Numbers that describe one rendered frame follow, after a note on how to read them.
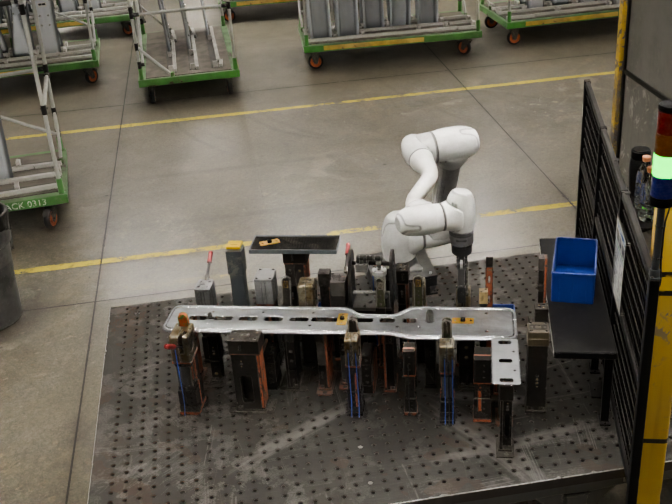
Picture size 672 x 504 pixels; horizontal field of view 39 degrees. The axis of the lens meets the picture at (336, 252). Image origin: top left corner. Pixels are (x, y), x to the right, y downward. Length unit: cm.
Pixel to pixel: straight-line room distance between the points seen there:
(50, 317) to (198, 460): 273
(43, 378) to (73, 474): 90
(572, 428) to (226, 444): 128
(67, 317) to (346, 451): 294
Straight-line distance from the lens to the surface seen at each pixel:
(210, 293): 395
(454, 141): 394
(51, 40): 1095
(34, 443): 511
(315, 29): 1048
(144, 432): 380
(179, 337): 366
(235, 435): 370
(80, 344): 581
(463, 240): 349
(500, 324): 369
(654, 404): 331
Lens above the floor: 294
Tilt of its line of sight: 27 degrees down
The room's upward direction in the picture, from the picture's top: 4 degrees counter-clockwise
